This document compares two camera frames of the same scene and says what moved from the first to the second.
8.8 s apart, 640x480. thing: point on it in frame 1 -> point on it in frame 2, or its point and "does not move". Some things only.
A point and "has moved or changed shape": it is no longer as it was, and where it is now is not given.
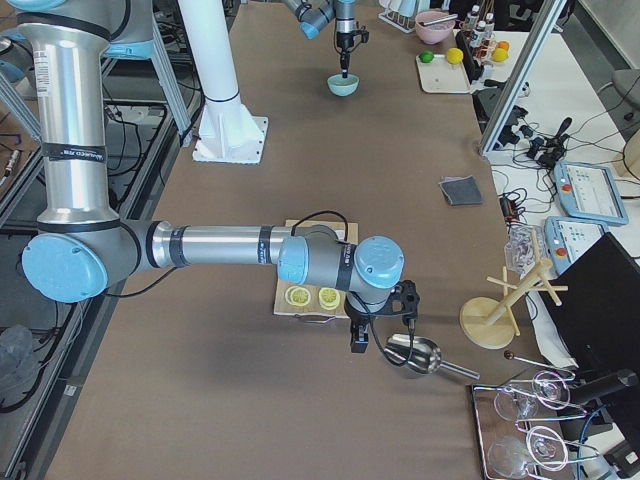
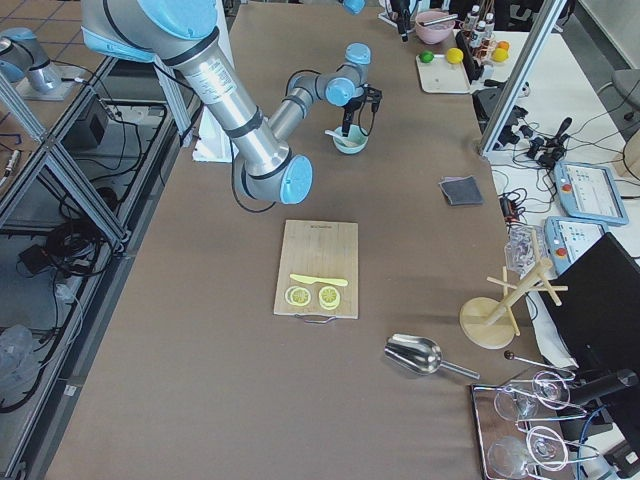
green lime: x=426 y=57 does not move
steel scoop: x=419 y=354 does not move
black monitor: x=598 y=318 does not move
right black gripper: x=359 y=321 -> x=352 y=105
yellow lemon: x=455 y=55 does not move
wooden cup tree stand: x=491 y=325 does not move
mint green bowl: x=343 y=86 has moved or changed shape
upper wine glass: x=549 y=390 does not move
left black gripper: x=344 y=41 -> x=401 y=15
